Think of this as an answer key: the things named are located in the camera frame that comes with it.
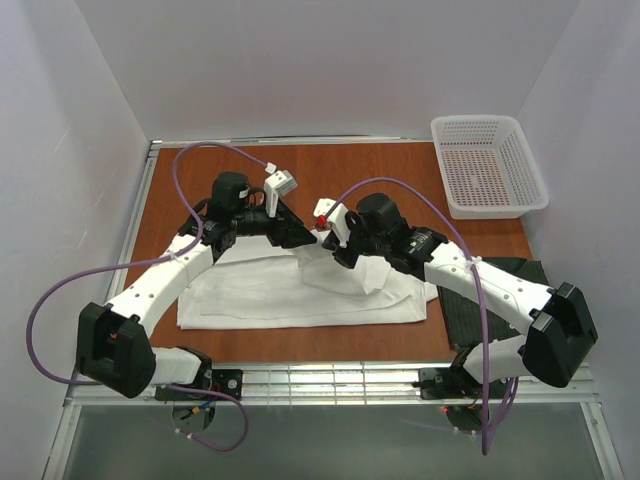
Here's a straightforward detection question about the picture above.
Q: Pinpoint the aluminium frame rail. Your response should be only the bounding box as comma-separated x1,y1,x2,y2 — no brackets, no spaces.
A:
63,137,626,480

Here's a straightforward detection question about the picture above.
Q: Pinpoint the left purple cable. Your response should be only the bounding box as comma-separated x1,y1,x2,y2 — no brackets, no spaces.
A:
25,142,279,453

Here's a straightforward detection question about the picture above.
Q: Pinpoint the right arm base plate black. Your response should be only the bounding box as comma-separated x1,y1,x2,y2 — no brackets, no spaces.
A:
412,367,482,400

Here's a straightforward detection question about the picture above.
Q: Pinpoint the dark striped folded shirt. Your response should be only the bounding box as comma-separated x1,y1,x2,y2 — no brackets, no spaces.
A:
437,257,549,352

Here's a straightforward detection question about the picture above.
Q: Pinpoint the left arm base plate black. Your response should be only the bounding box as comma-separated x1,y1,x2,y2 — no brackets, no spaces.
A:
154,369,243,402

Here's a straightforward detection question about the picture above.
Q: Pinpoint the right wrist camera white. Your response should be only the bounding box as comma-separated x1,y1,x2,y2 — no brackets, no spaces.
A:
312,198,357,249

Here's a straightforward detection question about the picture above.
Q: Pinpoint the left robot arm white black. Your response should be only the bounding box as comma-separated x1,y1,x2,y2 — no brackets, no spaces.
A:
75,170,316,398

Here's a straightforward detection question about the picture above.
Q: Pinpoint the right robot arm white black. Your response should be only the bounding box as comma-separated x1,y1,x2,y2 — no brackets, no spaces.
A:
314,193,597,394

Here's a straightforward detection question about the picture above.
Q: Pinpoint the white plastic basket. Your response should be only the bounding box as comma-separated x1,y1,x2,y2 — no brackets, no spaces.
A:
431,115,549,220

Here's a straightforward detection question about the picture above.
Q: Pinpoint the white long sleeve shirt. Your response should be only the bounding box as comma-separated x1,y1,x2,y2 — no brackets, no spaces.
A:
177,237,437,330

